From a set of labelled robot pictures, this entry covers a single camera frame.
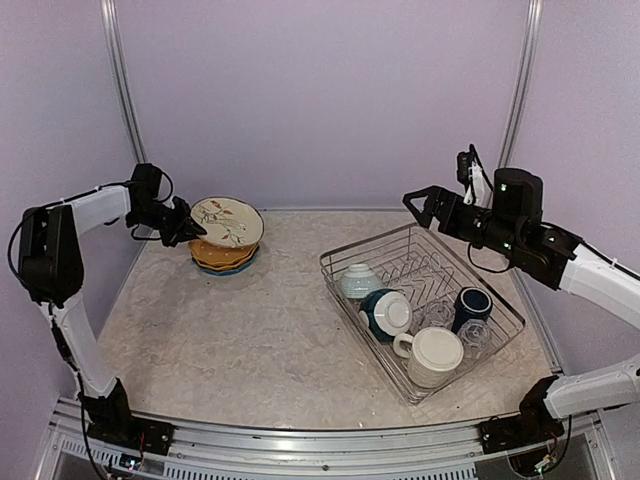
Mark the clear glass near plates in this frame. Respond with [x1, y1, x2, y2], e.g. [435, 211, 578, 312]
[423, 299, 455, 330]

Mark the front aluminium frame rail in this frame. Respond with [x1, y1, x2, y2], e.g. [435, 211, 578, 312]
[47, 399, 616, 480]

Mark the metal wire dish rack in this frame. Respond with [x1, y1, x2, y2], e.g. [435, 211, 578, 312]
[319, 223, 526, 405]

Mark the left aluminium frame post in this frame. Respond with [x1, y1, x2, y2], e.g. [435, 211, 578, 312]
[100, 0, 148, 163]

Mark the yellow polka dot plate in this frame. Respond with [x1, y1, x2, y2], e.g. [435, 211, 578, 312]
[188, 239, 258, 256]
[192, 247, 259, 270]

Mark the right aluminium frame post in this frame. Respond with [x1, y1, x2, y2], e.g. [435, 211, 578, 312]
[497, 0, 544, 168]

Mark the clear glass near rim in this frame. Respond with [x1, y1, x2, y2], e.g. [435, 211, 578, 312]
[457, 319, 492, 351]

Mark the teal and white bowl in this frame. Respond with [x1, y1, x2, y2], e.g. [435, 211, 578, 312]
[359, 288, 413, 343]

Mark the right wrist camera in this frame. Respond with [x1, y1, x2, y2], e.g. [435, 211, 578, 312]
[456, 144, 494, 208]

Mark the dark blue cup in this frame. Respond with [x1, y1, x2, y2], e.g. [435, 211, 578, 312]
[451, 287, 493, 333]

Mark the cream bird pattern plate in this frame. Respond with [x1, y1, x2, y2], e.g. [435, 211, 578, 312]
[191, 197, 265, 248]

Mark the pale green ribbed bowl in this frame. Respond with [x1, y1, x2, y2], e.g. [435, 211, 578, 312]
[338, 263, 382, 299]

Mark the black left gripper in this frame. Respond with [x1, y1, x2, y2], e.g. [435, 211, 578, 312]
[128, 197, 207, 246]

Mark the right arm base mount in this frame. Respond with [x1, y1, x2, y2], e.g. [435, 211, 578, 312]
[478, 414, 565, 454]

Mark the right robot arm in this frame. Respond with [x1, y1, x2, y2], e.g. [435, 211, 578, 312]
[402, 168, 639, 444]

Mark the aluminium frame post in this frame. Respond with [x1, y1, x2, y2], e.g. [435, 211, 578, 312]
[100, 0, 148, 163]
[497, 0, 544, 168]

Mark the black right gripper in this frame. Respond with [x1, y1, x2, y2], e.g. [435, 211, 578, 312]
[405, 184, 524, 258]

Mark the blue polka dot plate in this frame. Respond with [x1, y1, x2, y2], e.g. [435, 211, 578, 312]
[192, 255, 258, 277]

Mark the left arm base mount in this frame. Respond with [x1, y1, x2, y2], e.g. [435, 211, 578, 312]
[88, 412, 175, 456]

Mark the white ribbed mug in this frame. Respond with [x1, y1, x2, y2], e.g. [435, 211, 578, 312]
[392, 327, 464, 389]

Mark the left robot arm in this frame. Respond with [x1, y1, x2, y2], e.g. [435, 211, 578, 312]
[7, 163, 205, 445]

